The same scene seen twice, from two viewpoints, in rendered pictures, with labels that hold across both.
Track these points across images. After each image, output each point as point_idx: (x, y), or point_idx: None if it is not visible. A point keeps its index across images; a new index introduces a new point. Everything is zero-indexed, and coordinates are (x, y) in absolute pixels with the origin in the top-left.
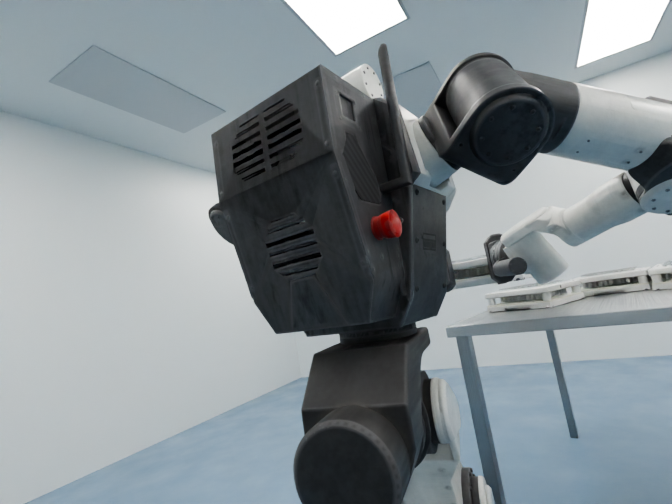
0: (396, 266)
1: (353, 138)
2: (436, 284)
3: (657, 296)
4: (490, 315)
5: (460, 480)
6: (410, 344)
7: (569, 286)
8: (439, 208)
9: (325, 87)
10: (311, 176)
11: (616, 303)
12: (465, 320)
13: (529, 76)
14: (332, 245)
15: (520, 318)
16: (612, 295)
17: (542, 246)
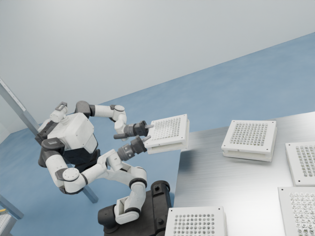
0: (64, 159)
1: None
2: (78, 161)
3: (229, 199)
4: (215, 136)
5: (130, 180)
6: (76, 167)
7: (251, 152)
8: (70, 151)
9: (37, 141)
10: None
11: (211, 183)
12: (202, 131)
13: (42, 156)
14: None
15: (186, 155)
16: (274, 175)
17: (108, 162)
